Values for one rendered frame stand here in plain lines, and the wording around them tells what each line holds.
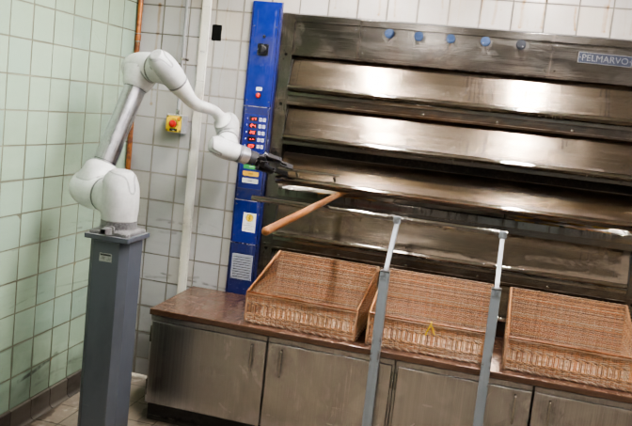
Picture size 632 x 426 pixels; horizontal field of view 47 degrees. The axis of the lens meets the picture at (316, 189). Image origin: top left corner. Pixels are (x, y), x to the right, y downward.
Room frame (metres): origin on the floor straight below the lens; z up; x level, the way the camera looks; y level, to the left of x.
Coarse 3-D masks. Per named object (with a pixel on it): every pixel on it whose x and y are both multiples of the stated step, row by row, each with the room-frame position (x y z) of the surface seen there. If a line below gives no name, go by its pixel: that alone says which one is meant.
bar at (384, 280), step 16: (320, 208) 3.45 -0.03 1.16; (336, 208) 3.43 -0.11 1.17; (432, 224) 3.32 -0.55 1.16; (448, 224) 3.31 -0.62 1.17; (384, 272) 3.14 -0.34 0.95; (496, 272) 3.12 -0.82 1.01; (384, 288) 3.14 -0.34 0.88; (496, 288) 3.05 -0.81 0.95; (384, 304) 3.14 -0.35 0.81; (496, 304) 3.03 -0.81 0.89; (384, 320) 3.16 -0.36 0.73; (496, 320) 3.03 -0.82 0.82; (368, 384) 3.14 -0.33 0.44; (480, 384) 3.03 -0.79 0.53; (368, 400) 3.14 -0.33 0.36; (480, 400) 3.03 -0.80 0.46; (368, 416) 3.14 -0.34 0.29; (480, 416) 3.03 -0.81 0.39
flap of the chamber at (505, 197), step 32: (288, 160) 3.88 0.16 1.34; (320, 160) 3.86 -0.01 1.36; (352, 160) 3.84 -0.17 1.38; (352, 192) 3.71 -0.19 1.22; (416, 192) 3.65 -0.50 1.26; (448, 192) 3.63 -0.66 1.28; (480, 192) 3.61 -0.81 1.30; (512, 192) 3.59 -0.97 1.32; (544, 192) 3.58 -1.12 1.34; (576, 192) 3.56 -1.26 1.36; (608, 192) 3.54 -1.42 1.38
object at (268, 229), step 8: (320, 200) 3.34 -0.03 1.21; (328, 200) 3.45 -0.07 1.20; (304, 208) 3.05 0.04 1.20; (312, 208) 3.13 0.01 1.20; (288, 216) 2.78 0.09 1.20; (296, 216) 2.86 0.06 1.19; (272, 224) 2.57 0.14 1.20; (280, 224) 2.64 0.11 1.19; (288, 224) 2.76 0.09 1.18; (264, 232) 2.49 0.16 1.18
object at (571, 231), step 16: (288, 192) 3.87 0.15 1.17; (304, 192) 3.85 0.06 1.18; (384, 208) 3.75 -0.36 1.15; (400, 208) 3.73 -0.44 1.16; (416, 208) 3.71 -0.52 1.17; (432, 208) 3.74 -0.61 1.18; (496, 224) 3.62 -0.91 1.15; (512, 224) 3.60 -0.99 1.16; (528, 224) 3.58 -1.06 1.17; (544, 224) 3.58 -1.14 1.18; (608, 240) 3.50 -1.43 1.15; (624, 240) 3.48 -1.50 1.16
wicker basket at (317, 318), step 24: (288, 264) 3.81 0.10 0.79; (312, 264) 3.78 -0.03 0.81; (336, 264) 3.76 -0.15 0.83; (360, 264) 3.73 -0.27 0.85; (264, 288) 3.64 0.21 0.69; (288, 288) 3.78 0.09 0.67; (312, 288) 3.75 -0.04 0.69; (336, 288) 3.72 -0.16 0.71; (360, 288) 3.70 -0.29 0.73; (264, 312) 3.55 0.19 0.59; (288, 312) 3.60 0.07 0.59; (312, 312) 3.32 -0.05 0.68; (336, 312) 3.29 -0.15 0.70; (360, 312) 3.33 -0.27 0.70; (336, 336) 3.28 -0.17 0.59
